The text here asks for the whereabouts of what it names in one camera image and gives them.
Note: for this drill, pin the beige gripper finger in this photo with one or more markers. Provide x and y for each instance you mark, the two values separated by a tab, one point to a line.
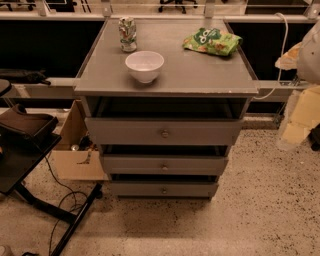
302	114

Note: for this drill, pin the grey drawer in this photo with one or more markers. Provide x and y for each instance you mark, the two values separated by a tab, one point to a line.
169	165
162	132
133	189

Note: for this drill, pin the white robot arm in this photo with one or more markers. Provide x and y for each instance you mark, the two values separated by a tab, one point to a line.
304	57

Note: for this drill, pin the grey drawer cabinet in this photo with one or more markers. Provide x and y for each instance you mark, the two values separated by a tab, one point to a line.
192	86

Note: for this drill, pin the grey bottom drawer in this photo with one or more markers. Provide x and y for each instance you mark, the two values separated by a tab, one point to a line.
133	189

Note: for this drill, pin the grey top drawer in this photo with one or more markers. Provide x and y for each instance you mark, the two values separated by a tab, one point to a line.
162	132

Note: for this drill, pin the green chip bag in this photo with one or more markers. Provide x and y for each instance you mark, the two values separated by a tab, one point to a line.
212	41

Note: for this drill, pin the white bowl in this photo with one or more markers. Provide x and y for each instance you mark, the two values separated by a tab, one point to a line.
144	66

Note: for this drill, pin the black office chair base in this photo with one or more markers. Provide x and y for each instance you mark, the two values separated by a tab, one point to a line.
177	3

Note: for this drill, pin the green white soda can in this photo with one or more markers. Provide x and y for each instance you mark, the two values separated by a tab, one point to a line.
127	32

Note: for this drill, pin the cardboard box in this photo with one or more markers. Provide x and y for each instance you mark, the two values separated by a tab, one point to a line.
71	160

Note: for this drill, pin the dark brown bag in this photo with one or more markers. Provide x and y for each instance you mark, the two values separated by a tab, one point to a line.
34	126

